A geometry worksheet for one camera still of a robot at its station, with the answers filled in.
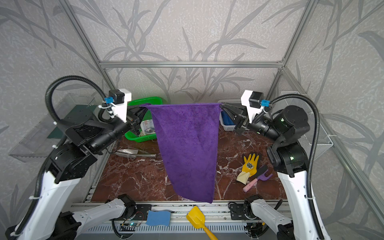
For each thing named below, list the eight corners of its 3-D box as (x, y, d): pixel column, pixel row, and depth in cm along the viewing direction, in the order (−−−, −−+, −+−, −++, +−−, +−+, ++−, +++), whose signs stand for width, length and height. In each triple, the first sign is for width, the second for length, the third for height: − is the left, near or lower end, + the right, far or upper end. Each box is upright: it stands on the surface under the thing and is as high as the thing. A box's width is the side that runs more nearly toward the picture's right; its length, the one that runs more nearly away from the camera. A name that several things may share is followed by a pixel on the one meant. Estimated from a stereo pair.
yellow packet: (240, 172, 88) (241, 170, 85) (244, 153, 96) (245, 151, 93) (254, 177, 86) (256, 175, 84) (257, 157, 94) (259, 155, 91)
